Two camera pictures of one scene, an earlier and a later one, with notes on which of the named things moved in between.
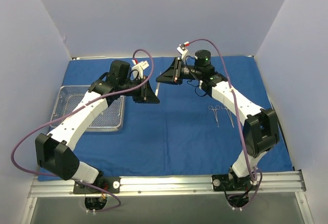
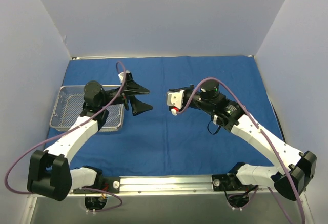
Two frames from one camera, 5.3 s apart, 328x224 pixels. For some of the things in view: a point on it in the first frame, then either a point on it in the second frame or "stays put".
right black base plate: [227, 182] stays put
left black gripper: [145, 88] to [127, 94]
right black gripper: [177, 70] to [188, 98]
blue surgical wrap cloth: [190, 133] stays put
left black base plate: [111, 184] stays put
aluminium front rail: [281, 183] stays put
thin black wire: [195, 89] to [212, 120]
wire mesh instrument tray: [111, 119] stays put
